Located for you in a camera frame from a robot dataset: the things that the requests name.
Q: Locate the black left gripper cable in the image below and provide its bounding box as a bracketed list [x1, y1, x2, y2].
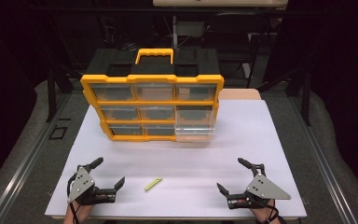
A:
[66, 172, 82, 224]

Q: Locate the person's left hand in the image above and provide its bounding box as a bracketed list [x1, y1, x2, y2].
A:
[69, 200, 94, 217]

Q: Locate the aluminium floor rail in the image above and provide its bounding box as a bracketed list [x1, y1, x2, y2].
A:
[288, 92, 358, 224]
[0, 92, 73, 224]

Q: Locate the beige wooden board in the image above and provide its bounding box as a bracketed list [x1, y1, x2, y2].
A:
[218, 88, 262, 101]

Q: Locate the yellow-green pen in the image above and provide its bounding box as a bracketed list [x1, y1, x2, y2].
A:
[145, 177, 164, 192]

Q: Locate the grey metal stand post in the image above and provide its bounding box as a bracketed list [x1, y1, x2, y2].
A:
[172, 15, 179, 50]

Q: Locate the group of clear closed drawers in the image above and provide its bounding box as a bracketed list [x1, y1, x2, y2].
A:
[89, 82, 217, 136]

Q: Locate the yellow and black drawer organizer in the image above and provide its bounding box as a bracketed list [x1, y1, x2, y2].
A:
[79, 48, 226, 144]

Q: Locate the black stand leg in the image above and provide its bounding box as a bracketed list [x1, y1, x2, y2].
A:
[46, 67, 58, 123]

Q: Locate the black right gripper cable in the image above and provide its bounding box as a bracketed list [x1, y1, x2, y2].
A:
[264, 203, 289, 224]

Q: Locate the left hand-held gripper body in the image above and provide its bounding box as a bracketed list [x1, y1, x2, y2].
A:
[66, 166, 118, 206]

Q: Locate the clear plastic drawer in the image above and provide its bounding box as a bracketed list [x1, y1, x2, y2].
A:
[174, 105, 216, 144]

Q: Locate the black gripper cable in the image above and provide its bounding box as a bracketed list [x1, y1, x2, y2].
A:
[66, 172, 82, 224]
[264, 203, 289, 224]

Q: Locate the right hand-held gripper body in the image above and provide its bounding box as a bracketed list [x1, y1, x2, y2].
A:
[227, 173, 293, 210]

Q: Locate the black folding chair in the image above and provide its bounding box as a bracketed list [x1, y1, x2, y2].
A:
[202, 12, 272, 89]

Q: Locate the person's right hand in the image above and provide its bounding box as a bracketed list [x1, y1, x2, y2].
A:
[237, 199, 276, 219]

